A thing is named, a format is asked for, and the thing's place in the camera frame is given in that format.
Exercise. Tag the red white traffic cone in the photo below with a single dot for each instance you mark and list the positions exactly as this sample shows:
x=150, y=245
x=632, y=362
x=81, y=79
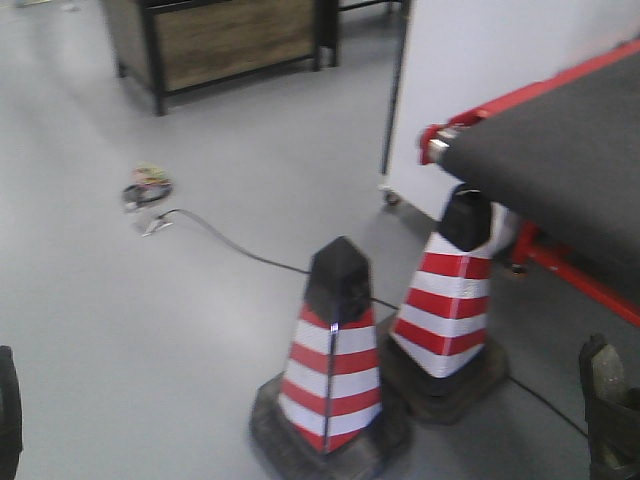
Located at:
x=328, y=415
x=435, y=352

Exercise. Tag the white board on wheels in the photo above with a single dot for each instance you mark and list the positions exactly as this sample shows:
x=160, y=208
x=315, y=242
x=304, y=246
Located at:
x=458, y=55

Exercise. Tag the red conveyor side rail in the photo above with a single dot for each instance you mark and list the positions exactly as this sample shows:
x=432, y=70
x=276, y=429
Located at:
x=519, y=96

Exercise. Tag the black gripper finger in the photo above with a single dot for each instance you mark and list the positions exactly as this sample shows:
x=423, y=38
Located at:
x=11, y=416
x=613, y=437

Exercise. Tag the left red white traffic cone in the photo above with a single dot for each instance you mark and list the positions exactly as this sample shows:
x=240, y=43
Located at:
x=328, y=415

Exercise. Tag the red conveyor support frame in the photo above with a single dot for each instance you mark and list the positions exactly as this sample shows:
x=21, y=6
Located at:
x=529, y=248

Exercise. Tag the grey brake pad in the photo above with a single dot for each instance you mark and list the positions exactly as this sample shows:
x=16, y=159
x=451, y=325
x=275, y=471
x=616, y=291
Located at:
x=602, y=380

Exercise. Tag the wooden black framed cabinet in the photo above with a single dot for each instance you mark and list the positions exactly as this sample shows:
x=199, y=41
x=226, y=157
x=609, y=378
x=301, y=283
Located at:
x=171, y=48

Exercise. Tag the dark grey conveyor belt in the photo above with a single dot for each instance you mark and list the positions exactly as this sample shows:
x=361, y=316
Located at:
x=567, y=160

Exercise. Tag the right red white traffic cone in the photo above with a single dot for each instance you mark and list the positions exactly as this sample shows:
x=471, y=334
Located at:
x=435, y=352

